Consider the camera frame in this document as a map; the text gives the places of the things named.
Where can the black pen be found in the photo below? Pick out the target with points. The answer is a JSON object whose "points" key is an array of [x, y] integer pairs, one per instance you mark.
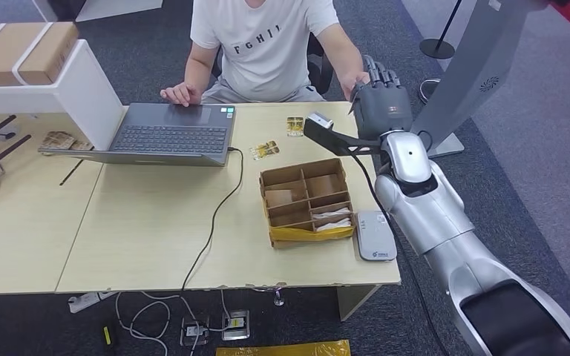
{"points": [[71, 173]]}

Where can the grey card reader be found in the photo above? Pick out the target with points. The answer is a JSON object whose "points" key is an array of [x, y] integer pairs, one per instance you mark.
{"points": [[376, 236]]}

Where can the yellow black printed card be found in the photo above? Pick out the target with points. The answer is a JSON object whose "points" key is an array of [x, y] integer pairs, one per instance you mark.
{"points": [[264, 150]]}

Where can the grey laptop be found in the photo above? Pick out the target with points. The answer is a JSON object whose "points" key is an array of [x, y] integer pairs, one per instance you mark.
{"points": [[169, 137]]}

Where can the person's right hand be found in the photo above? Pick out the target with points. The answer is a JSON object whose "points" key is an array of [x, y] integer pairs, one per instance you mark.
{"points": [[181, 94]]}

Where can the cardboard divider box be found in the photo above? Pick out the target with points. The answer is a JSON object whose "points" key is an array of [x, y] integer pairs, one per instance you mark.
{"points": [[322, 184]]}

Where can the white desk shelf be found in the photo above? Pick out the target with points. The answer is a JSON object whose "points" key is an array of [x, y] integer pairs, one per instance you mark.
{"points": [[81, 93]]}

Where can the desk leg panel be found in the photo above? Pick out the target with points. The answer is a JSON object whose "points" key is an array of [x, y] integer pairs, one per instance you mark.
{"points": [[353, 302]]}

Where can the person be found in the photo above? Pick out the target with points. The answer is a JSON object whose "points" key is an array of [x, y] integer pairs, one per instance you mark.
{"points": [[260, 64]]}

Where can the white power plug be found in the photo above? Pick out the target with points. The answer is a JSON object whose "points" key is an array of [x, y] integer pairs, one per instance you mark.
{"points": [[193, 331]]}

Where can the gold printed card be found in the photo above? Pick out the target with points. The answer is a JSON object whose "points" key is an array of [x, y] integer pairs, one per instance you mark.
{"points": [[295, 127]]}

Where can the grey kiosk stand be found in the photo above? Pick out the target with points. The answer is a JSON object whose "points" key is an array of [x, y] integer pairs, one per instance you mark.
{"points": [[477, 64]]}

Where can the person's left hand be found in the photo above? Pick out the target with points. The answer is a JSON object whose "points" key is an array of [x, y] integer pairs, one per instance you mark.
{"points": [[353, 83]]}

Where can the white power strip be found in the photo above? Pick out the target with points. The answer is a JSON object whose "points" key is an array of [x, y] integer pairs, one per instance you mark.
{"points": [[84, 302]]}

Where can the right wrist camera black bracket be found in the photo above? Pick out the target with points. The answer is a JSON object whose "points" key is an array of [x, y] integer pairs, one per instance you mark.
{"points": [[334, 140]]}

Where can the white plug yellow label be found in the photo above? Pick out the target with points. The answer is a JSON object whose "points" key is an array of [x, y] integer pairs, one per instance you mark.
{"points": [[235, 324]]}

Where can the black device yellow label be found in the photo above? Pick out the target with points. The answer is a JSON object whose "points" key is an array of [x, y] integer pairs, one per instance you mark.
{"points": [[108, 335]]}

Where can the person's left forearm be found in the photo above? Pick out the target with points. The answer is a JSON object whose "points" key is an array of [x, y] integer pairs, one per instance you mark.
{"points": [[346, 56]]}

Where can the brown cardboard piece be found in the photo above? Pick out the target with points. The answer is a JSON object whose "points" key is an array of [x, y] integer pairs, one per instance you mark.
{"points": [[279, 197]]}

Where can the yellow plastic bag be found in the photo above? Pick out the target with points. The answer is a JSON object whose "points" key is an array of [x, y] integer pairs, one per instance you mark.
{"points": [[285, 350]]}

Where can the white furniture panel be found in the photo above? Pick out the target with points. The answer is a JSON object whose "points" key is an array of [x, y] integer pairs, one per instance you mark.
{"points": [[116, 7]]}

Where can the black chair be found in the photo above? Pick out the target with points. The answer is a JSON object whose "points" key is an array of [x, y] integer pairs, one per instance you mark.
{"points": [[322, 73]]}

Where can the metal floor socket box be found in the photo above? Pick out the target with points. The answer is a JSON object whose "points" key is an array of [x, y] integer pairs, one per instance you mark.
{"points": [[185, 341], [241, 336]]}

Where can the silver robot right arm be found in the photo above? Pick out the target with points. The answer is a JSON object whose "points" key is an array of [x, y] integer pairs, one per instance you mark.
{"points": [[437, 216]]}

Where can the person's right forearm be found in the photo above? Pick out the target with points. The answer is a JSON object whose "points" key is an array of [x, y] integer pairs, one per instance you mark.
{"points": [[195, 71]]}

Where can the round metal table foot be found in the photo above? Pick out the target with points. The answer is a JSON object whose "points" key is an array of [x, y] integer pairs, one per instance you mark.
{"points": [[278, 300]]}

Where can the dark shoe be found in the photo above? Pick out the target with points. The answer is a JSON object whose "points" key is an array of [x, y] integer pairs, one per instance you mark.
{"points": [[428, 91]]}

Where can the black stanchion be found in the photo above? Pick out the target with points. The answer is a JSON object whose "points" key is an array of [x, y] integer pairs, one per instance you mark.
{"points": [[436, 48]]}

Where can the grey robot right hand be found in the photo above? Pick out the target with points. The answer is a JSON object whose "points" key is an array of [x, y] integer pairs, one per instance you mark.
{"points": [[383, 110]]}

